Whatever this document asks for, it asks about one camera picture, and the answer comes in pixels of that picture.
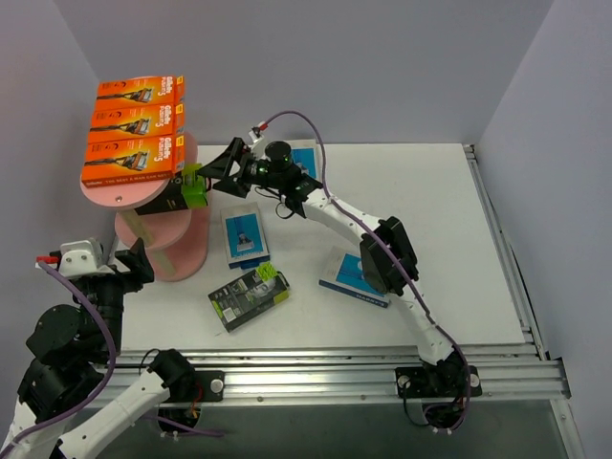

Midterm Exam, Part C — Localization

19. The black green Gillette Labs box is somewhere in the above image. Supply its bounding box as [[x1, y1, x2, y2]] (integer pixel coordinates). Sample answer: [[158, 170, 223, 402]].
[[135, 164, 208, 215]]

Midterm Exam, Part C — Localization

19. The blue Harry's razor box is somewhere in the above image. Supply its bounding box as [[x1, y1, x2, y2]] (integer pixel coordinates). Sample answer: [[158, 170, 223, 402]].
[[220, 203, 271, 270]]

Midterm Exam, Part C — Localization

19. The orange Gillette Fusion box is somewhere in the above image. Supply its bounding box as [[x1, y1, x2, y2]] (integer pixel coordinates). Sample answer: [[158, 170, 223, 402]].
[[87, 103, 186, 143], [80, 135, 186, 187]]

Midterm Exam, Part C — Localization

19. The orange Gillette Fusion5 razor box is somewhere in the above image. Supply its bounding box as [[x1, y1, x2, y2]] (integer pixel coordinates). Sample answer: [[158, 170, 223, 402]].
[[95, 76, 186, 111]]

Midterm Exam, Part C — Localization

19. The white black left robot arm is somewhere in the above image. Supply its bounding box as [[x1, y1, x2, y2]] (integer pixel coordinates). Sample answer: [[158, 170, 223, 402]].
[[1, 239, 197, 458]]

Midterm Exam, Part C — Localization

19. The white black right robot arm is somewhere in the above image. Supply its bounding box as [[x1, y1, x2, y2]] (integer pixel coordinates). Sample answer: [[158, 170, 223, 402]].
[[197, 138, 471, 400]]

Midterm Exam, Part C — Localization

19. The pink three-tier wooden shelf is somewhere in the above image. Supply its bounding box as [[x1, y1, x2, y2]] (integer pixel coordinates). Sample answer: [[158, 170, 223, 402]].
[[81, 121, 209, 281]]

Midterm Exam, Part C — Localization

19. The blue Harry's box far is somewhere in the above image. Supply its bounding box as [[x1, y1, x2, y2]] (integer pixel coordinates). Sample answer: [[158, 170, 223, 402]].
[[288, 140, 321, 181]]

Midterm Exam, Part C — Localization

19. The blue Harry's box tilted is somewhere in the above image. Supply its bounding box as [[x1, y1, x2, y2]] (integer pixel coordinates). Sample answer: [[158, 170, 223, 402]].
[[318, 247, 390, 308]]

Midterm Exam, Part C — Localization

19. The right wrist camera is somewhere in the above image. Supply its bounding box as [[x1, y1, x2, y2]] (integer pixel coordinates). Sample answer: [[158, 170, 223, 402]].
[[249, 126, 269, 156]]

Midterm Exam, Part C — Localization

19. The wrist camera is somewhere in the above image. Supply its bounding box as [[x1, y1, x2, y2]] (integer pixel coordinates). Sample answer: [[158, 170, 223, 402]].
[[249, 126, 269, 156], [57, 238, 103, 278]]

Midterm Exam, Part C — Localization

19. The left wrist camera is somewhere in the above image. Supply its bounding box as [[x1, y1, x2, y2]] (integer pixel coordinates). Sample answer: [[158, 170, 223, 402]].
[[57, 238, 103, 278]]

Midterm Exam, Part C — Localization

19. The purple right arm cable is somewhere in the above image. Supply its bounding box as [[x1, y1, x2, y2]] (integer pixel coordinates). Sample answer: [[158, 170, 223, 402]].
[[260, 110, 472, 431]]

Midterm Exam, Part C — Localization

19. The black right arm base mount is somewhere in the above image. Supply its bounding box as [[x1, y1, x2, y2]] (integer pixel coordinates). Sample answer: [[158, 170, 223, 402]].
[[394, 365, 483, 400]]

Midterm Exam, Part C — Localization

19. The aluminium mounting rail frame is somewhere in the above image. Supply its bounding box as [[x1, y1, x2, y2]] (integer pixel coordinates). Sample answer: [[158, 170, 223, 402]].
[[87, 143, 583, 458]]

